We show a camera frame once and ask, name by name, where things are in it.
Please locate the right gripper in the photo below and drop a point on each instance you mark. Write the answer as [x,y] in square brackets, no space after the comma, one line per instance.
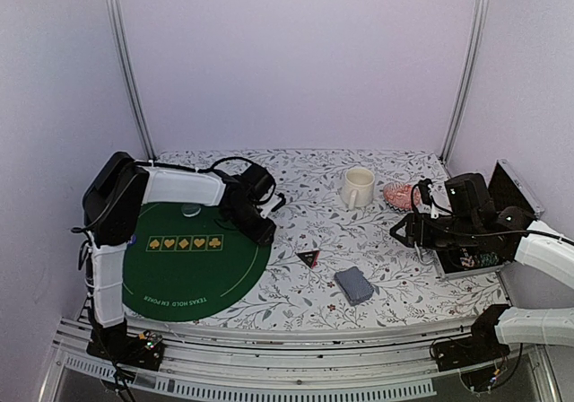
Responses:
[413,221]

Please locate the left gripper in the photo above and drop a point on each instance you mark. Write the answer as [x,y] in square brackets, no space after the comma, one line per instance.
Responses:
[261,235]

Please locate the clear dealer button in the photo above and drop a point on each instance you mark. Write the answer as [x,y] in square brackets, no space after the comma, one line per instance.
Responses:
[191,210]

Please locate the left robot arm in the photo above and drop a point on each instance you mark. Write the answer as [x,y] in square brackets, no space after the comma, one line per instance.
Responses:
[112,205]

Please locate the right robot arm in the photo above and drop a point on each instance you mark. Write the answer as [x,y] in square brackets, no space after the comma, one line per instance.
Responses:
[540,279]

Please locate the red patterned bowl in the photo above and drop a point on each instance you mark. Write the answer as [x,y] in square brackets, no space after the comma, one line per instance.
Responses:
[399,196]

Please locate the black red triangular chip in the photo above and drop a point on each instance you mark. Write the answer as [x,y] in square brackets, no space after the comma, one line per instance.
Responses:
[309,258]

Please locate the poker chips in case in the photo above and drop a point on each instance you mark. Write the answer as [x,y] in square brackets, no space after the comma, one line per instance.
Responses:
[475,259]

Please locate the white ceramic mug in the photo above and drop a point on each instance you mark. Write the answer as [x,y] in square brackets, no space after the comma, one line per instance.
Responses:
[358,188]

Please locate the floral tablecloth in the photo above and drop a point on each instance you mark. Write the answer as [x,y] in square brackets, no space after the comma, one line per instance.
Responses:
[408,289]

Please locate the blue playing card deck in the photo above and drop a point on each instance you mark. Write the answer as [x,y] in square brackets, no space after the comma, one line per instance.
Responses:
[356,288]

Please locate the green poker mat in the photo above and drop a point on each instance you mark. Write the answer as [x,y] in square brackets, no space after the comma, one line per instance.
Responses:
[183,269]

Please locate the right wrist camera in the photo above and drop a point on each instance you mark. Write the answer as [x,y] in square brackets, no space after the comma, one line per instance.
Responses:
[426,190]

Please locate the front aluminium rail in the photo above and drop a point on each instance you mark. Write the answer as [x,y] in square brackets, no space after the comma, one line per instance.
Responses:
[366,364]

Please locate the right aluminium frame post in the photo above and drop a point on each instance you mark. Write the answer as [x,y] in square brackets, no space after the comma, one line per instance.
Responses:
[474,42]

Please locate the aluminium frame post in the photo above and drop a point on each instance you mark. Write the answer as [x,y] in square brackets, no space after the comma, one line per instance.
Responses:
[474,42]
[120,40]

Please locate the left aluminium frame post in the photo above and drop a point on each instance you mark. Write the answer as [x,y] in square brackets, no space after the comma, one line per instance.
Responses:
[120,40]

